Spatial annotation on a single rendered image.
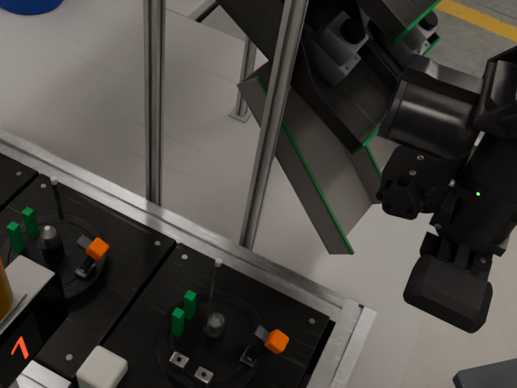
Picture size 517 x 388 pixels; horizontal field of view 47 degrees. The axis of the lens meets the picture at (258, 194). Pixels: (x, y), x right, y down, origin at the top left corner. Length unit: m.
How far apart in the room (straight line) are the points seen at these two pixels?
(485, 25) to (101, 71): 2.57
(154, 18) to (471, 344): 0.69
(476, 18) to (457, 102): 3.13
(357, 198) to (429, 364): 0.28
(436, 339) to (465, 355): 0.05
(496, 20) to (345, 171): 2.78
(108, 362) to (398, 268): 0.53
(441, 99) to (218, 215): 0.67
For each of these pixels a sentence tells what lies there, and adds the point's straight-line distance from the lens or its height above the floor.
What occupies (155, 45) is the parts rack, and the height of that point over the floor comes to 1.23.
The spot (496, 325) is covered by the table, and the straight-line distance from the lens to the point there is 1.08.
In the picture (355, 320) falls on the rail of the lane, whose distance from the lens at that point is 0.87.
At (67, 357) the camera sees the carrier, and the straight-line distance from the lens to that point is 0.80.
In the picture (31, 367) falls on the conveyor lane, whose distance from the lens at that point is 0.81.
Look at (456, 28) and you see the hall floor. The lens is 3.43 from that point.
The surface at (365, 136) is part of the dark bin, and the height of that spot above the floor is 1.19.
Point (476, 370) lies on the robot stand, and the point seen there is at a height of 1.06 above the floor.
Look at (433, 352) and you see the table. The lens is 1.00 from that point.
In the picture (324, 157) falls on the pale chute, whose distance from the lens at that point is 0.88.
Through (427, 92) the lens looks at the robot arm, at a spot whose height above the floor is 1.43.
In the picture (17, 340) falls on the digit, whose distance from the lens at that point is 0.53.
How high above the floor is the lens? 1.69
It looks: 49 degrees down
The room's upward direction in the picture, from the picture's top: 12 degrees clockwise
